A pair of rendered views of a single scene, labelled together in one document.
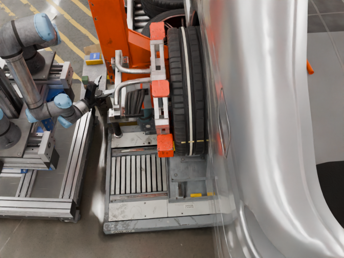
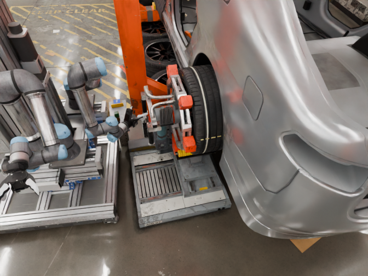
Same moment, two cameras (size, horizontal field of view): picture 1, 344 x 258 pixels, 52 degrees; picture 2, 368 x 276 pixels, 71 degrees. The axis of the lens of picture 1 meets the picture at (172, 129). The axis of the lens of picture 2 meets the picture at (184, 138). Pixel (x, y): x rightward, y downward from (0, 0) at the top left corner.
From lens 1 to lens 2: 0.44 m
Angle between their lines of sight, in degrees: 12
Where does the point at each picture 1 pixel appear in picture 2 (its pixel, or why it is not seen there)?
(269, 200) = (309, 117)
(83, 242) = (124, 236)
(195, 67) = (206, 86)
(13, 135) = (75, 149)
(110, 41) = (135, 83)
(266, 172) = (303, 102)
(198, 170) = (202, 171)
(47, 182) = (91, 194)
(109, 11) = (136, 61)
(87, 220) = (124, 220)
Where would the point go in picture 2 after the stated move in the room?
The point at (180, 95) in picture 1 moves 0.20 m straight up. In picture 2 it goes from (199, 105) to (201, 79)
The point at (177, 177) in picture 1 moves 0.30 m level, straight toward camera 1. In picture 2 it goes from (188, 177) to (196, 207)
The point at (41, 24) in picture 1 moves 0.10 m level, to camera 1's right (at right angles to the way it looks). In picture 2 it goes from (100, 63) to (117, 62)
